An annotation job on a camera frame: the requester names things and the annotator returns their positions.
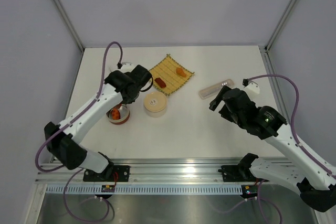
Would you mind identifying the orange spotted food piece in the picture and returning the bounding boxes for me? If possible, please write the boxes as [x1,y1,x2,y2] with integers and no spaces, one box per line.
[110,108,121,121]

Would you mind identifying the cream round lid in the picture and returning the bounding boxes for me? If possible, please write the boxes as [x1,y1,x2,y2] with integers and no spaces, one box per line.
[143,91,167,105]

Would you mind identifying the dark red meat slice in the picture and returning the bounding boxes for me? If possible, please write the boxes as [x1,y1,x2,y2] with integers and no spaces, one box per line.
[154,77,166,89]

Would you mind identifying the beige steel lunch container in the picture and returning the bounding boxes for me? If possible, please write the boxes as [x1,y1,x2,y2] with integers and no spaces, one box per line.
[144,103,166,118]

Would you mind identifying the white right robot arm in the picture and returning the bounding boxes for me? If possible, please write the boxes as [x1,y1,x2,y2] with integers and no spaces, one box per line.
[209,84,335,212]

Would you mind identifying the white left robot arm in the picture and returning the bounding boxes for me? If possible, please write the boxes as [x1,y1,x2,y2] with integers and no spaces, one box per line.
[44,65,153,181]

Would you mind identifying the red-based steel lunch container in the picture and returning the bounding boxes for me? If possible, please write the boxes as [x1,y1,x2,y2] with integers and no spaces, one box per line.
[106,104,130,125]

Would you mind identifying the woven bamboo tray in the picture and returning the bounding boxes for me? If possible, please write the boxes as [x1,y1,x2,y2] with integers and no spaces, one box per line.
[149,54,195,97]

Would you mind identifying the orange fried chicken piece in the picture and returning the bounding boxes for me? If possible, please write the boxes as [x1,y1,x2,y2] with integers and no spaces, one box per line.
[176,67,187,78]

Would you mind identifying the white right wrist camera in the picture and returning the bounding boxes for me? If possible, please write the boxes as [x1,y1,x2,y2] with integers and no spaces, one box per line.
[243,79,260,98]

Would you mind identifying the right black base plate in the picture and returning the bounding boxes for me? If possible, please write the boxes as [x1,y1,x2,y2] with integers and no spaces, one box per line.
[217,165,268,182]

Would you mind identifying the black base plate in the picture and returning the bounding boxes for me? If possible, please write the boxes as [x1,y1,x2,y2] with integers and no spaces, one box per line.
[83,165,130,182]
[217,165,268,182]

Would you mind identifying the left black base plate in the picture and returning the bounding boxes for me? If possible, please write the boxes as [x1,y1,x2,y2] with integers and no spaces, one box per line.
[83,165,130,182]

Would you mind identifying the aluminium mounting rail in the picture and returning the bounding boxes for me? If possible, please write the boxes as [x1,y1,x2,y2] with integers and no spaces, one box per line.
[35,157,297,185]

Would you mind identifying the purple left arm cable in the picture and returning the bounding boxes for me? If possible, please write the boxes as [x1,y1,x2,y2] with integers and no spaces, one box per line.
[35,41,125,222]

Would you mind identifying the left aluminium frame post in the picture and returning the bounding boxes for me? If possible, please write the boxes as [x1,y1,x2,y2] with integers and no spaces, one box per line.
[51,0,85,53]

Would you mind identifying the aluminium frame post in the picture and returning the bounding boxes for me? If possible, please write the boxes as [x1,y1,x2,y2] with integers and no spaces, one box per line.
[51,0,85,53]
[264,0,299,53]

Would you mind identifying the white slotted cable duct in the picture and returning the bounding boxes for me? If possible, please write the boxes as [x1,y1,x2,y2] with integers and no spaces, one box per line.
[46,184,243,195]

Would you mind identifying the right aluminium frame post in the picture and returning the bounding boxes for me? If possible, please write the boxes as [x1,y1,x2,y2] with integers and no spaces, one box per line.
[264,0,299,53]

